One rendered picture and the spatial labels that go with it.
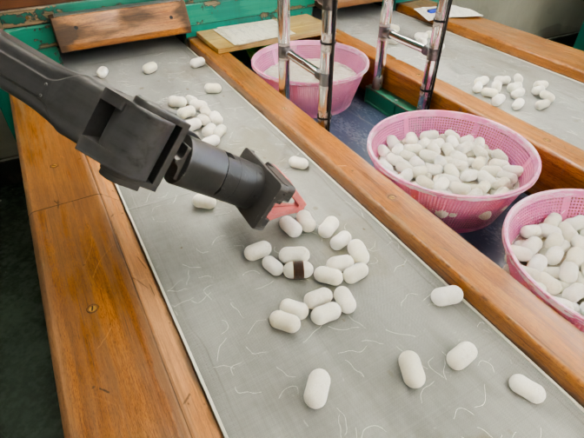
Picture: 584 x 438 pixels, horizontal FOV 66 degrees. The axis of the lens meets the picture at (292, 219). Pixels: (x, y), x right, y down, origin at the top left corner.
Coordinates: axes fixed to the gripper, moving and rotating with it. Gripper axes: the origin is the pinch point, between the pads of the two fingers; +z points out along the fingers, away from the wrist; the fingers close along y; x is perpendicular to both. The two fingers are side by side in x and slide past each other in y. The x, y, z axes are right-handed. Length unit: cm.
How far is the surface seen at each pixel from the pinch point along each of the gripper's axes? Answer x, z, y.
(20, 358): 95, 2, 61
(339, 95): -15.6, 23.7, 32.3
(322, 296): 3.7, -4.3, -15.3
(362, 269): -0.2, 0.6, -14.1
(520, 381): -2.8, 4.1, -32.9
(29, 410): 94, 3, 42
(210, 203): 6.8, -7.9, 6.9
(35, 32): 10, -24, 74
